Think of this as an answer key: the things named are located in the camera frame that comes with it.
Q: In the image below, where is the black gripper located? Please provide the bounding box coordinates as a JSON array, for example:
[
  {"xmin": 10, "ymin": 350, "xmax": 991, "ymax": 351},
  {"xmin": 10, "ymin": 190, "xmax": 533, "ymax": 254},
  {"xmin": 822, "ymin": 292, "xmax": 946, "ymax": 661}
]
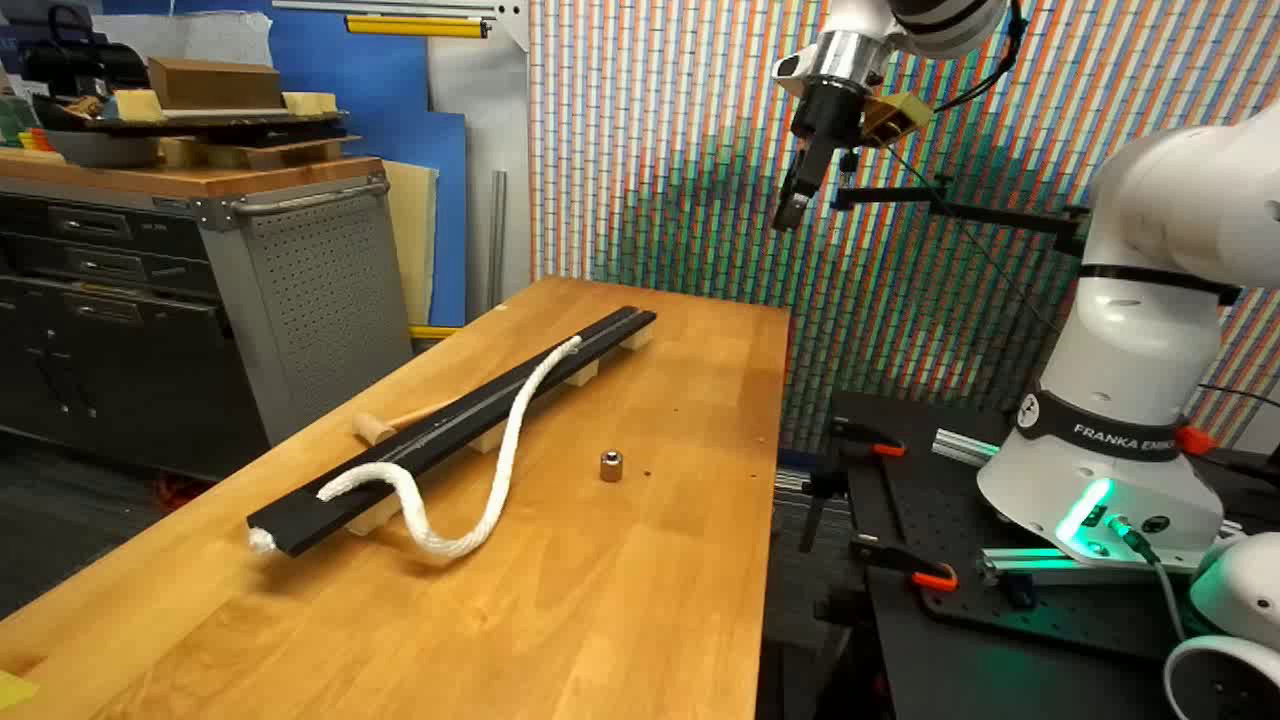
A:
[{"xmin": 768, "ymin": 77, "xmax": 871, "ymax": 238}]

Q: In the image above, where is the white rope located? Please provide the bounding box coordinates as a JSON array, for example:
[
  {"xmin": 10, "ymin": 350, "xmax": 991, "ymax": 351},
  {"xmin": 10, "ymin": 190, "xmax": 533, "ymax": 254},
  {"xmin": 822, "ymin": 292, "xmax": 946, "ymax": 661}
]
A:
[{"xmin": 314, "ymin": 333, "xmax": 586, "ymax": 569}]

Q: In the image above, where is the roll of tape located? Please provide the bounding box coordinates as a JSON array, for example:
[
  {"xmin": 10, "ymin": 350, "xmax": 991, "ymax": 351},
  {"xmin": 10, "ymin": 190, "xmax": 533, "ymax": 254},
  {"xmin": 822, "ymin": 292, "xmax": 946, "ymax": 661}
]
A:
[{"xmin": 1160, "ymin": 532, "xmax": 1280, "ymax": 720}]

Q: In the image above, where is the cream leaning board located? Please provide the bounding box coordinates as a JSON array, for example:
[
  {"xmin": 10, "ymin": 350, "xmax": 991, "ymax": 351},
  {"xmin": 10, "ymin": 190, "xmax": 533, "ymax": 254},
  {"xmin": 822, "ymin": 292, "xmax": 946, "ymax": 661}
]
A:
[{"xmin": 381, "ymin": 156, "xmax": 444, "ymax": 333}]

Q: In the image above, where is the yellow bar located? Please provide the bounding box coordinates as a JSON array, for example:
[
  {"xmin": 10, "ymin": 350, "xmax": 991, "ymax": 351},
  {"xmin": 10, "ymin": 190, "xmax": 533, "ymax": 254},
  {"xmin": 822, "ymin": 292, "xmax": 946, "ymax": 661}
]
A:
[{"xmin": 344, "ymin": 14, "xmax": 493, "ymax": 45}]

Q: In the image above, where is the long black bar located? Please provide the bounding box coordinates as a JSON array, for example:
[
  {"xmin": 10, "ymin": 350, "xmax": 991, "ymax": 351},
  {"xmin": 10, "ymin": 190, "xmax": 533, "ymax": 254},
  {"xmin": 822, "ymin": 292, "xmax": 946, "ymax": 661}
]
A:
[{"xmin": 244, "ymin": 306, "xmax": 658, "ymax": 561}]

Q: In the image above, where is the blue board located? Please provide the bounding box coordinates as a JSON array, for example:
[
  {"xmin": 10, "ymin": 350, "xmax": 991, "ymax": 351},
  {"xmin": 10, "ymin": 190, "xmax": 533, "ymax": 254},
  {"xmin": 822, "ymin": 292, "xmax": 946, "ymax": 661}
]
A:
[{"xmin": 258, "ymin": 0, "xmax": 473, "ymax": 333}]

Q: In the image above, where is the red round button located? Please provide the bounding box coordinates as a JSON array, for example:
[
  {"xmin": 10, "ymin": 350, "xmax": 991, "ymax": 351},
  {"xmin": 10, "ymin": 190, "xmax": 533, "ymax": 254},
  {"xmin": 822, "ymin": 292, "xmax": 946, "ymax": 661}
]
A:
[{"xmin": 1173, "ymin": 415, "xmax": 1218, "ymax": 466}]

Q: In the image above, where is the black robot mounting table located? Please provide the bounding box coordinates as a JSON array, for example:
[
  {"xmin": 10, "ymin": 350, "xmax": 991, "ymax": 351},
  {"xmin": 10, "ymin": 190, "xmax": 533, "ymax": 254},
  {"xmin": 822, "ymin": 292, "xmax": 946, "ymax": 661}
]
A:
[{"xmin": 826, "ymin": 389, "xmax": 1280, "ymax": 720}]

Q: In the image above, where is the gray perforated metal cabinet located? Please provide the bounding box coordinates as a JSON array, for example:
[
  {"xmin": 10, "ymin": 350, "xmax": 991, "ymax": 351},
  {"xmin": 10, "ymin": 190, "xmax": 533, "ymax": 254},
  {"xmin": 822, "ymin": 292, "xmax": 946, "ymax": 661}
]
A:
[{"xmin": 0, "ymin": 156, "xmax": 418, "ymax": 486}]

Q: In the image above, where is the brown wooden box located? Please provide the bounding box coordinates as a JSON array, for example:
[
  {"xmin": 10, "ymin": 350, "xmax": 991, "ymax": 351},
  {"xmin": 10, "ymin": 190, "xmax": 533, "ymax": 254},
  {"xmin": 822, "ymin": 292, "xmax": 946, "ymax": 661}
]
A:
[{"xmin": 142, "ymin": 57, "xmax": 293, "ymax": 113}]

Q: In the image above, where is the yellowish wrist camera box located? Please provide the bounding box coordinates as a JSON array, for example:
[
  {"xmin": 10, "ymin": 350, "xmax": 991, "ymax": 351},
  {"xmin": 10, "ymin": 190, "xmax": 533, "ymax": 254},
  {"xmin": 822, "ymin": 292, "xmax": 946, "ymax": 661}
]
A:
[{"xmin": 855, "ymin": 87, "xmax": 940, "ymax": 148}]

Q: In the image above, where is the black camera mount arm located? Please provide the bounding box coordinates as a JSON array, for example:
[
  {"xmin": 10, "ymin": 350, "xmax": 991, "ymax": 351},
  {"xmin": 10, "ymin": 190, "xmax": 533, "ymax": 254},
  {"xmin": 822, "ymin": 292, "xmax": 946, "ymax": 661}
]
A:
[{"xmin": 826, "ymin": 175, "xmax": 1093, "ymax": 259}]

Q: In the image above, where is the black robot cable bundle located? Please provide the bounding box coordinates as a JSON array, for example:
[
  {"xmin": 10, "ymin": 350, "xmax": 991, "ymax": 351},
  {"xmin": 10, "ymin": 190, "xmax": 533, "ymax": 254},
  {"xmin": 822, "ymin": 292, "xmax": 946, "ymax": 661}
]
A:
[{"xmin": 933, "ymin": 0, "xmax": 1037, "ymax": 121}]

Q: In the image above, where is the orange handled black clamp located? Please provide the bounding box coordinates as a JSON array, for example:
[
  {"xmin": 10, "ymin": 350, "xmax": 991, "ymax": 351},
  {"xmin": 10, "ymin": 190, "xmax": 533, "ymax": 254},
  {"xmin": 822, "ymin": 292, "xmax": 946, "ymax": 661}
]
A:
[
  {"xmin": 822, "ymin": 414, "xmax": 910, "ymax": 468},
  {"xmin": 847, "ymin": 530, "xmax": 962, "ymax": 602}
]

